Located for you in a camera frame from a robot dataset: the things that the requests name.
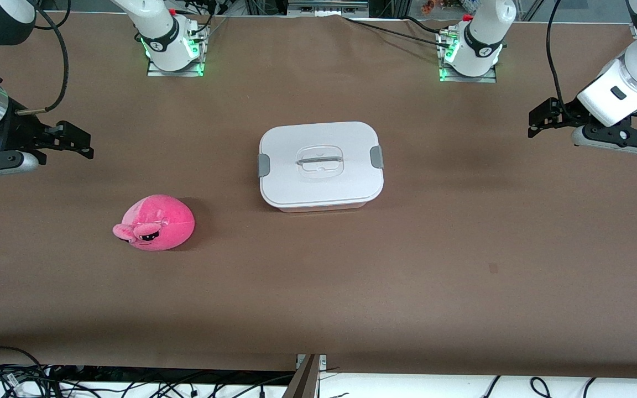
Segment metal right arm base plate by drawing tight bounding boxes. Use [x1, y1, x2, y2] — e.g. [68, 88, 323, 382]
[147, 25, 209, 78]

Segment brown table leg beam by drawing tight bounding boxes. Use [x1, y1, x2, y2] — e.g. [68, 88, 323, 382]
[283, 354, 321, 398]

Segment white box lid grey clips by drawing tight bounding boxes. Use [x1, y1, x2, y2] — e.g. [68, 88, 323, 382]
[258, 121, 385, 210]

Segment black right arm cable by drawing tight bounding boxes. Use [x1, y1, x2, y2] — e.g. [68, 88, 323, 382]
[14, 0, 72, 115]

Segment black base cable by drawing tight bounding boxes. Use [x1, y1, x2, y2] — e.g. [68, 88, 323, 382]
[343, 15, 447, 48]
[400, 15, 455, 36]

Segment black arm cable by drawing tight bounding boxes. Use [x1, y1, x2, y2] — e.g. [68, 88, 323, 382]
[14, 0, 72, 115]
[545, 0, 569, 109]

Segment pink plush toy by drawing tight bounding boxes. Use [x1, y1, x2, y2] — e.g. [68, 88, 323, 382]
[112, 193, 196, 253]

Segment aluminium frame bar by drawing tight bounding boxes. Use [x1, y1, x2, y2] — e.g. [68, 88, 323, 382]
[288, 0, 369, 16]

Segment brown table cover sheet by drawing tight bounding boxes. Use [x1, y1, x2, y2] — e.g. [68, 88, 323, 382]
[0, 11, 637, 381]

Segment pink translucent plastic box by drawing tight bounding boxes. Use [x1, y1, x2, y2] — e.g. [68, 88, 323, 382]
[266, 198, 370, 214]

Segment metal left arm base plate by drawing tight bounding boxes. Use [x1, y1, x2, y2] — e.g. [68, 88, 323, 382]
[438, 29, 498, 84]

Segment silver corner bracket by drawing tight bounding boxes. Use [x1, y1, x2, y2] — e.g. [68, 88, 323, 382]
[296, 353, 328, 370]

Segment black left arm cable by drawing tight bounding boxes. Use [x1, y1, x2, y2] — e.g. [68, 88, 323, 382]
[545, 0, 569, 109]

